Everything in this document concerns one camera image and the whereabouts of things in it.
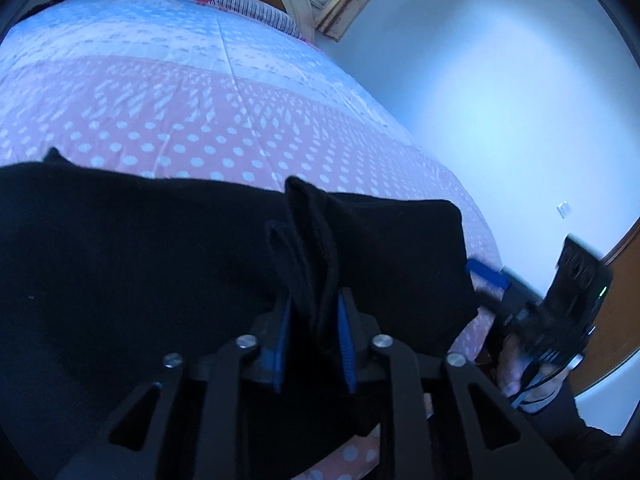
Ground white wall socket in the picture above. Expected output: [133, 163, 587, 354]
[556, 200, 572, 219]

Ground striped pillow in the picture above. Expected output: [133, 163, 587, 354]
[206, 0, 303, 39]

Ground black pants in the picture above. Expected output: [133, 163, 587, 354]
[1, 157, 477, 479]

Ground pink and blue polka-dot bedspread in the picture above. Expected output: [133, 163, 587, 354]
[0, 0, 504, 480]

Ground person's right hand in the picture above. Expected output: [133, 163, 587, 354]
[497, 335, 570, 414]

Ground wooden door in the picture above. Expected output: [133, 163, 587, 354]
[570, 221, 640, 394]

